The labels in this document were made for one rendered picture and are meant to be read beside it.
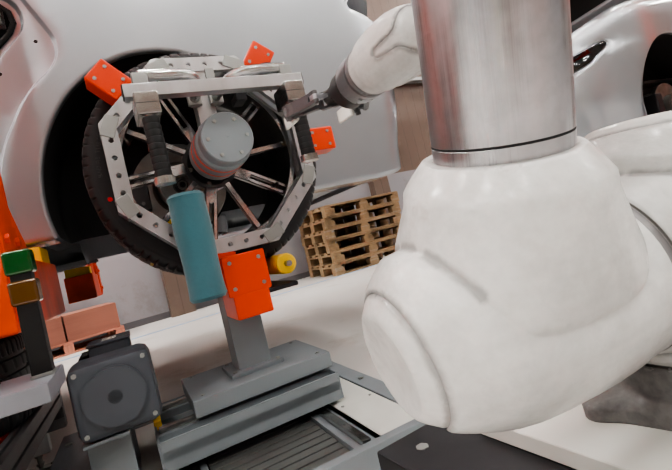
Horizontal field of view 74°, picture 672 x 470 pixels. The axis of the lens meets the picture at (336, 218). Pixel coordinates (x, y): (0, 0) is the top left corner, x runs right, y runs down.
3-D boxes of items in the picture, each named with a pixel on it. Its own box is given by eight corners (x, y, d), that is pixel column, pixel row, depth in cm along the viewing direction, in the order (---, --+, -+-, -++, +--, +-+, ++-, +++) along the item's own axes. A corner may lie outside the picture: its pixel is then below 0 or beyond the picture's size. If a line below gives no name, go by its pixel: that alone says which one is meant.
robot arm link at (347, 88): (396, 93, 81) (380, 104, 86) (384, 45, 81) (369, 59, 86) (353, 97, 77) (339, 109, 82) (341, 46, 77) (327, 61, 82)
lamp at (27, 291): (44, 300, 76) (39, 277, 76) (40, 301, 72) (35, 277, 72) (16, 306, 74) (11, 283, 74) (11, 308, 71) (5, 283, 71)
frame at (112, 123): (321, 230, 137) (280, 61, 139) (330, 228, 131) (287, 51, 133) (131, 276, 114) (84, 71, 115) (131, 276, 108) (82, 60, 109)
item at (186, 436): (302, 376, 161) (295, 350, 161) (345, 400, 129) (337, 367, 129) (157, 433, 139) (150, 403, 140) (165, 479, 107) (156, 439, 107)
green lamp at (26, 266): (38, 271, 76) (33, 248, 76) (33, 271, 72) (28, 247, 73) (10, 277, 74) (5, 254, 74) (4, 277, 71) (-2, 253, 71)
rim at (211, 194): (289, 138, 164) (148, 80, 146) (312, 117, 143) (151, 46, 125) (250, 270, 152) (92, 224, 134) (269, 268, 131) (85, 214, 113)
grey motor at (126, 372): (167, 428, 142) (142, 321, 143) (180, 481, 104) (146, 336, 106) (104, 453, 134) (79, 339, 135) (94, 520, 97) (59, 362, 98)
